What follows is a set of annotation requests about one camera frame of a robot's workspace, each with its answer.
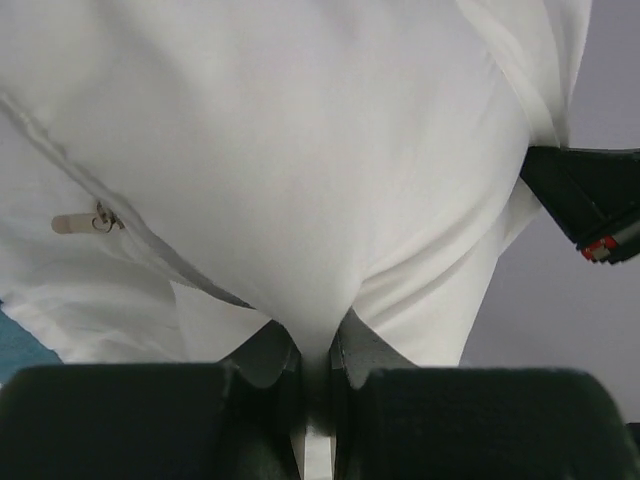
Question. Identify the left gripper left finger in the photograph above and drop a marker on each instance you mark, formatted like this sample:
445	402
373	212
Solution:
231	419

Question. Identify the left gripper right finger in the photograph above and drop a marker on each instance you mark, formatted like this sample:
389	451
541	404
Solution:
396	420

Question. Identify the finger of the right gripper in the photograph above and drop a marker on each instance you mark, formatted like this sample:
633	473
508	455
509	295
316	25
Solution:
592	195

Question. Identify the blue patterned pillowcase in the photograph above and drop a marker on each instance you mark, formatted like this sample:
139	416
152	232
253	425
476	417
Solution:
28	339

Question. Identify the white pillow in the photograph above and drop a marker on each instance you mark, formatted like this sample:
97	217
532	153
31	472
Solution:
285	160

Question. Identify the metal pillow zipper pull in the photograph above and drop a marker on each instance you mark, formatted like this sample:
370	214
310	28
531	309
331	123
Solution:
101	220

